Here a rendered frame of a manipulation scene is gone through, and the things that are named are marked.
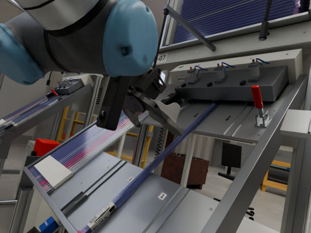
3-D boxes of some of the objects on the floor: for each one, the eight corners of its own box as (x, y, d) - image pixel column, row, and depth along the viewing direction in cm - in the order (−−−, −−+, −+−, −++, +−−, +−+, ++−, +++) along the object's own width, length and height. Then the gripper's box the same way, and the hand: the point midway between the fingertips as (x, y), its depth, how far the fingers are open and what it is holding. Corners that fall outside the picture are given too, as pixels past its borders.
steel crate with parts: (207, 188, 451) (212, 159, 457) (190, 196, 359) (197, 159, 365) (170, 176, 500) (175, 150, 505) (146, 180, 407) (153, 148, 413)
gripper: (162, 35, 34) (204, 115, 45) (105, 52, 49) (147, 109, 59) (133, 66, 31) (186, 145, 41) (80, 75, 45) (130, 131, 56)
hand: (157, 133), depth 49 cm, fingers open, 14 cm apart
